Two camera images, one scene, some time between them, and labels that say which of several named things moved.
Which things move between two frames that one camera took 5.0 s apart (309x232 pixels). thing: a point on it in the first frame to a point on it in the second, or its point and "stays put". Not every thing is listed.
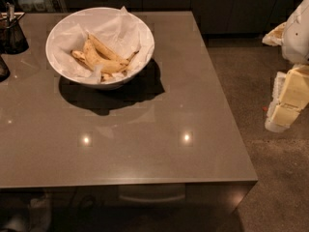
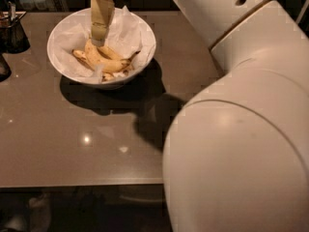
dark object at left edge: (4, 70) stays put
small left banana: (81, 57) stays put
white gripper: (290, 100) to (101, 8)
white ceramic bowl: (100, 47) stays put
